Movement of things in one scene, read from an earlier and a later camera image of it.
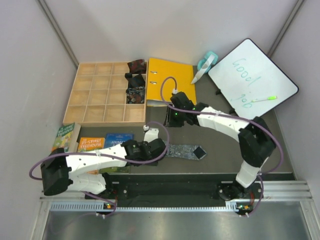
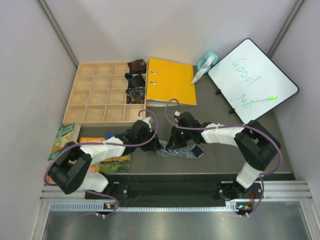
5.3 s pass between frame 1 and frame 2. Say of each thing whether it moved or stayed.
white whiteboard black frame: stayed
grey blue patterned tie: stayed
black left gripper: moved
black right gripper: moved
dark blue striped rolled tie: stayed
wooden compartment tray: stayed
